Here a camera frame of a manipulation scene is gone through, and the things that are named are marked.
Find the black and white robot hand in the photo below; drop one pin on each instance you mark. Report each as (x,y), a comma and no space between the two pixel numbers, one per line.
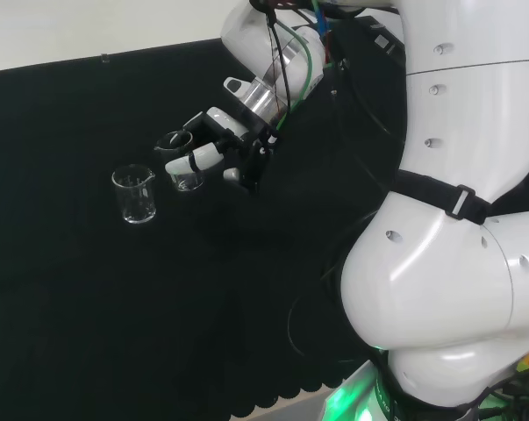
(242,144)

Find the small clear glass beaker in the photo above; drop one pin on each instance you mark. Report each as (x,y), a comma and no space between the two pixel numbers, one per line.
(186,182)

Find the tall clear glass beaker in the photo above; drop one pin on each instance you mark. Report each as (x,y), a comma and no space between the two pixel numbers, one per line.
(134,197)

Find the black table cloth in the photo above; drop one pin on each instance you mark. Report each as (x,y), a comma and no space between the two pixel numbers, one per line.
(115,285)

